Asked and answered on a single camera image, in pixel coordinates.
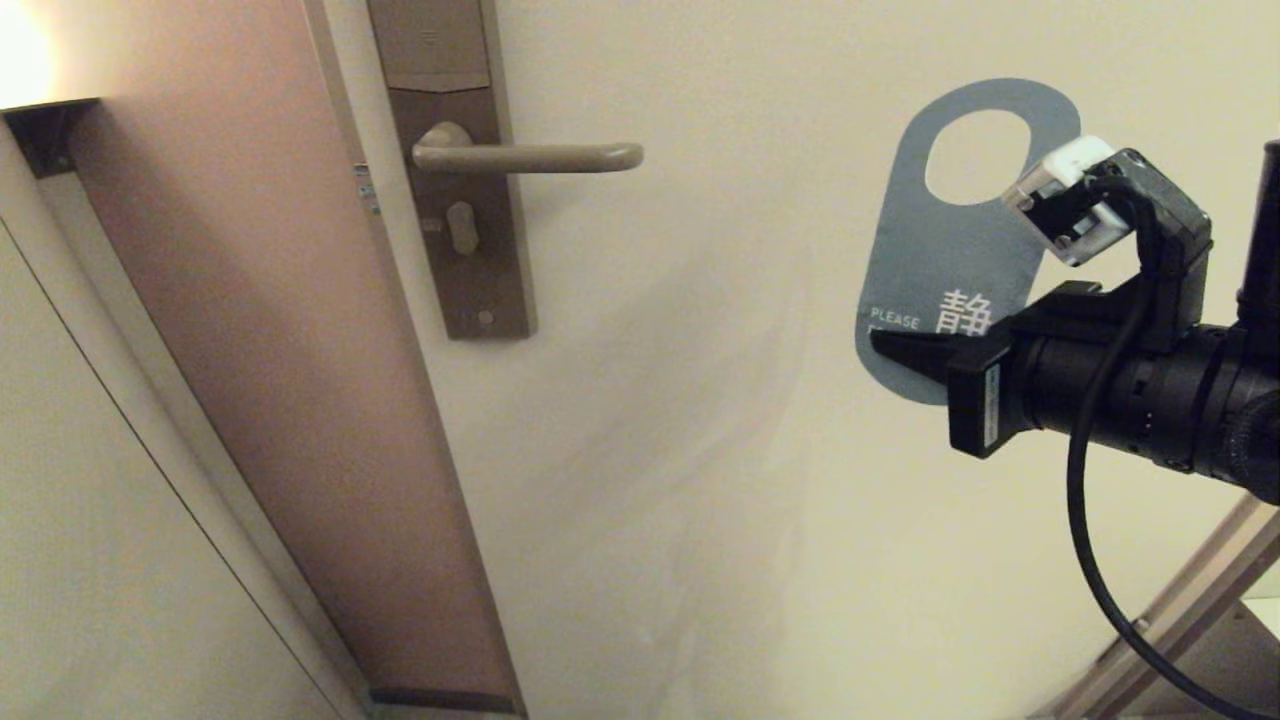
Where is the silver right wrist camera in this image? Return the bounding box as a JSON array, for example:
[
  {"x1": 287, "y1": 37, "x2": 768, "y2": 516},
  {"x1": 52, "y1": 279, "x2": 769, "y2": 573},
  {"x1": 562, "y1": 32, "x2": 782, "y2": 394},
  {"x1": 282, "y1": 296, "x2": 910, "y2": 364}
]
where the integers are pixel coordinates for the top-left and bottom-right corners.
[{"x1": 1003, "y1": 137, "x2": 1141, "y2": 267}]

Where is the small dark hinge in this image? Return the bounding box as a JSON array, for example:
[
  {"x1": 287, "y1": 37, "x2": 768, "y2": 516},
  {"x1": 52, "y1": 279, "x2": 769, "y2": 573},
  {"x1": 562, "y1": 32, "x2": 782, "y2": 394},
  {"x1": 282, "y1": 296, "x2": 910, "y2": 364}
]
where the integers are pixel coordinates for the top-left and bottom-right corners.
[{"x1": 1097, "y1": 618, "x2": 1151, "y2": 663}]

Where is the bronze door lock plate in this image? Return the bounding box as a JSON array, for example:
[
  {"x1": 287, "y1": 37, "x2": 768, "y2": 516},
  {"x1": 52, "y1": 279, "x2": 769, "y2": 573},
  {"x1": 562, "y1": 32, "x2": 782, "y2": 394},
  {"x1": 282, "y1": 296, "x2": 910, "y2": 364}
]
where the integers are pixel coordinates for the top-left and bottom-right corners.
[{"x1": 366, "y1": 0, "x2": 537, "y2": 341}]

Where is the bronze door handle lever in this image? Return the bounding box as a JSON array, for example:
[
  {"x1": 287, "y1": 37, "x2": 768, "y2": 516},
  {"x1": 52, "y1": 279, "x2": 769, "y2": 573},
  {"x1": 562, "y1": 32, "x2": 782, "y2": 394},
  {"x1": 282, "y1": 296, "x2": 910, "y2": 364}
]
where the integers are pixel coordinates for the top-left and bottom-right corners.
[{"x1": 412, "y1": 122, "x2": 644, "y2": 176}]

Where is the black right camera bracket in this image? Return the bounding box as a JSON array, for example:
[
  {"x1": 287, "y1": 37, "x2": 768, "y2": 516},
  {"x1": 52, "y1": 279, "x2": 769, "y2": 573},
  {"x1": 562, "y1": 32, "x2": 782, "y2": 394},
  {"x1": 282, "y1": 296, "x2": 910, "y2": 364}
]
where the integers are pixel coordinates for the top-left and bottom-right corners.
[{"x1": 1090, "y1": 150, "x2": 1213, "y2": 351}]

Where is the cream door panel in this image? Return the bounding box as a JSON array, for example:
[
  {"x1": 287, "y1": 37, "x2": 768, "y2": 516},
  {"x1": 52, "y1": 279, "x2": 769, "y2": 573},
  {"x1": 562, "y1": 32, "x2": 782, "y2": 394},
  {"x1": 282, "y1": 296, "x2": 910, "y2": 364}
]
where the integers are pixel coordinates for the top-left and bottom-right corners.
[{"x1": 318, "y1": 0, "x2": 1280, "y2": 720}]

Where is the brown wooden frame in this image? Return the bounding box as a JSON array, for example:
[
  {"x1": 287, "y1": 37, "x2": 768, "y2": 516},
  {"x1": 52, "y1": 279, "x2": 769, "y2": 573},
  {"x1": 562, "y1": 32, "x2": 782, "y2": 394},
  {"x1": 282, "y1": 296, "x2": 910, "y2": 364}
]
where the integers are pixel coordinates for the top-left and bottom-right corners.
[{"x1": 1040, "y1": 490, "x2": 1280, "y2": 720}]

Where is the blue and white door hanger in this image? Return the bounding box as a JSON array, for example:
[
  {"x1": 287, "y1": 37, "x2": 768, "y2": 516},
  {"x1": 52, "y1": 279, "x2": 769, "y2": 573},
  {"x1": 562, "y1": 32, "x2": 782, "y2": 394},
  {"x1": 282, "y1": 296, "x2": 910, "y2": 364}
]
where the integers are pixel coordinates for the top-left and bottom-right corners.
[{"x1": 855, "y1": 78, "x2": 1083, "y2": 406}]

